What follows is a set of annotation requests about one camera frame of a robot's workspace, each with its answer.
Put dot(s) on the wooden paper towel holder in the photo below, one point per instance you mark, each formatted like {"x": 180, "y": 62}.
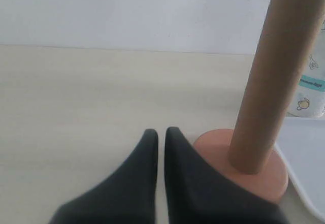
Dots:
{"x": 269, "y": 184}

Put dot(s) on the brown cardboard tube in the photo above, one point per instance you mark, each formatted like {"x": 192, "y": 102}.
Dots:
{"x": 288, "y": 35}

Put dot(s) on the white patterned paper towel roll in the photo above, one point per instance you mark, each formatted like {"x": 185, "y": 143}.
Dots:
{"x": 308, "y": 100}

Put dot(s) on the white rectangular tray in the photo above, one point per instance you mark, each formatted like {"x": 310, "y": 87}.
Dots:
{"x": 301, "y": 146}

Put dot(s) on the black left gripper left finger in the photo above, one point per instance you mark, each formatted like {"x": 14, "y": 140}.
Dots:
{"x": 126, "y": 196}

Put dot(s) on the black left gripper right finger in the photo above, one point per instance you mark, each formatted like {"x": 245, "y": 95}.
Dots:
{"x": 196, "y": 193}

